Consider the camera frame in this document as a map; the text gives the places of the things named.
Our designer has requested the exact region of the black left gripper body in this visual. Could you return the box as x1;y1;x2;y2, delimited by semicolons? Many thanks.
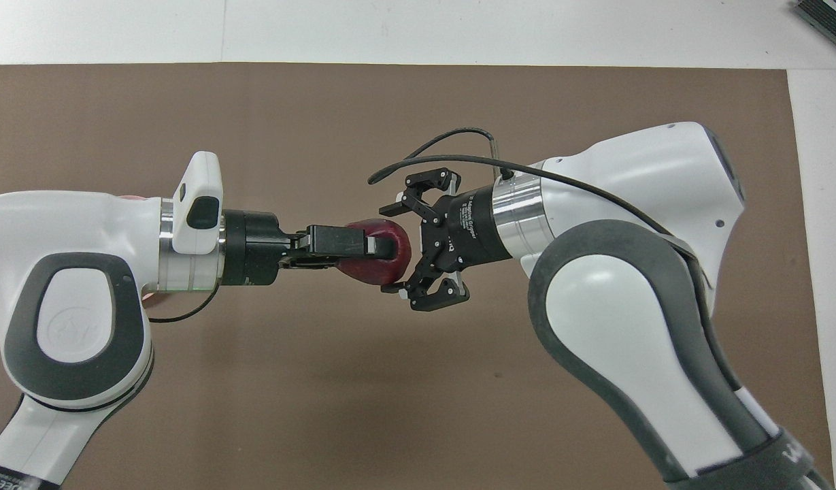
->
224;211;308;287

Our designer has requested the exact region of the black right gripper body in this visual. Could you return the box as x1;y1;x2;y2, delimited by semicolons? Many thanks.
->
418;187;514;273

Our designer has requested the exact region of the dark red apple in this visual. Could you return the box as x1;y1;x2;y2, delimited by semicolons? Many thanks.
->
336;218;412;287

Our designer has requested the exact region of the pink plate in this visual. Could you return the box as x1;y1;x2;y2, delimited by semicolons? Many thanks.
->
118;195;163;301

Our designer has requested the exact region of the brown paper mat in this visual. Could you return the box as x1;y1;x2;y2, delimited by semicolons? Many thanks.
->
0;63;836;490

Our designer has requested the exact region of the black ribbed panel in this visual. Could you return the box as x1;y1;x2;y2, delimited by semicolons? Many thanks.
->
792;0;836;59

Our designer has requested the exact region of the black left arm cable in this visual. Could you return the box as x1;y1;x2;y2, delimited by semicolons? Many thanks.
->
146;282;221;324

